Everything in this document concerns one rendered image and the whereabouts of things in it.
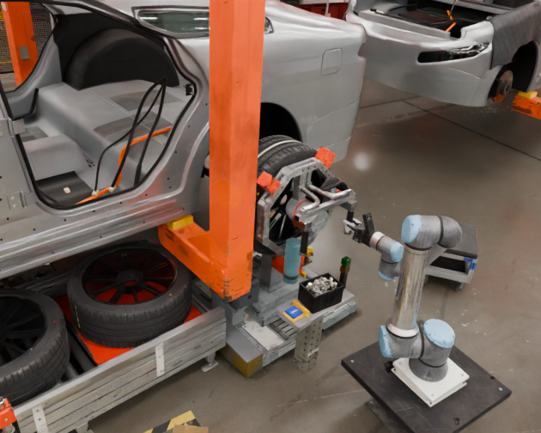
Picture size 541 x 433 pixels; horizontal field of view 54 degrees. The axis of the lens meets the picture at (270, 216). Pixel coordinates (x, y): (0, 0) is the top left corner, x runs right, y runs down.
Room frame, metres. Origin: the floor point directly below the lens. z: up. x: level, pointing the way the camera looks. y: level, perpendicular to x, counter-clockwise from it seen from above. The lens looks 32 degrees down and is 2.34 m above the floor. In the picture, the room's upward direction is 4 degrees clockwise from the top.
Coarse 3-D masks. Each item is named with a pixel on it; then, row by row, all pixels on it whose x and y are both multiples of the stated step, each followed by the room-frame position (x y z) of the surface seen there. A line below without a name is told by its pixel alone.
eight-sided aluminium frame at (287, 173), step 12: (288, 168) 2.46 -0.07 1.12; (300, 168) 2.48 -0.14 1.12; (312, 168) 2.54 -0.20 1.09; (324, 168) 2.60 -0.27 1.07; (288, 180) 2.42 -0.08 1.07; (264, 192) 2.40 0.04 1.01; (276, 192) 2.37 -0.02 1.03; (264, 204) 2.34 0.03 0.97; (264, 216) 2.33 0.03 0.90; (264, 228) 2.33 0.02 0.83; (264, 240) 2.33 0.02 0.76; (312, 240) 2.58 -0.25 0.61; (276, 252) 2.39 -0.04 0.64
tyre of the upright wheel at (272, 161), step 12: (264, 144) 2.63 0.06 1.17; (288, 144) 2.63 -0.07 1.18; (300, 144) 2.67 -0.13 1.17; (264, 156) 2.53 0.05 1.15; (276, 156) 2.51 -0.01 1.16; (288, 156) 2.53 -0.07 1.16; (300, 156) 2.59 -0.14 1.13; (312, 156) 2.65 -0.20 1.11; (264, 168) 2.45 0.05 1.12; (276, 168) 2.48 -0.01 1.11; (324, 180) 2.74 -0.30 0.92; (264, 252) 2.45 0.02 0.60
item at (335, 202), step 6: (354, 192) 2.51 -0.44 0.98; (336, 198) 2.43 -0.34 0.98; (342, 198) 2.44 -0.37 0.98; (348, 198) 2.47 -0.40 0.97; (324, 204) 2.36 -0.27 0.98; (330, 204) 2.37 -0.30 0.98; (336, 204) 2.41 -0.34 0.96; (312, 210) 2.29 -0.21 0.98; (318, 210) 2.31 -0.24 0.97; (324, 210) 2.35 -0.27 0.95; (300, 216) 2.23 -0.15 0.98; (306, 216) 2.26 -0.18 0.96
